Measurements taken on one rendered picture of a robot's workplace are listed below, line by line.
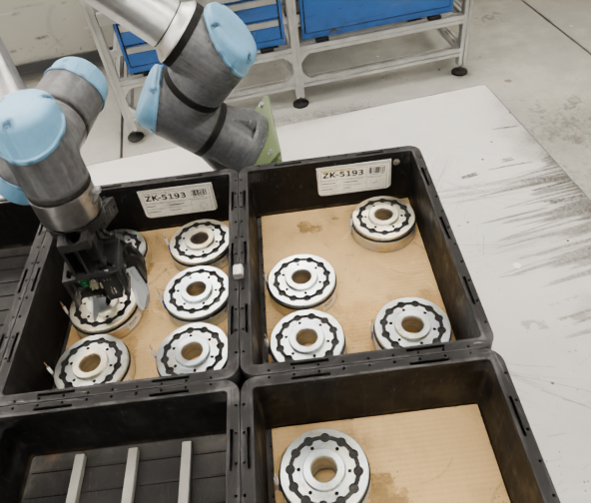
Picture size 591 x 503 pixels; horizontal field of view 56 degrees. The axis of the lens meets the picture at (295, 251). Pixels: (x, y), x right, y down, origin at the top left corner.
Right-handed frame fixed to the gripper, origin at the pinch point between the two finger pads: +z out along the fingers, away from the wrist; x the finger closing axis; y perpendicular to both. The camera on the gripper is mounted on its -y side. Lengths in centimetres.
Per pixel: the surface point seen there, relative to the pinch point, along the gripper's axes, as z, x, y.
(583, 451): 15, 59, 33
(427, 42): 85, 140, -220
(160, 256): 2.1, 5.1, -10.2
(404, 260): 2.1, 43.4, 2.7
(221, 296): -1.1, 14.5, 4.3
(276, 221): 2.0, 25.6, -12.8
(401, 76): 85, 114, -190
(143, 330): 2.1, 2.0, 4.6
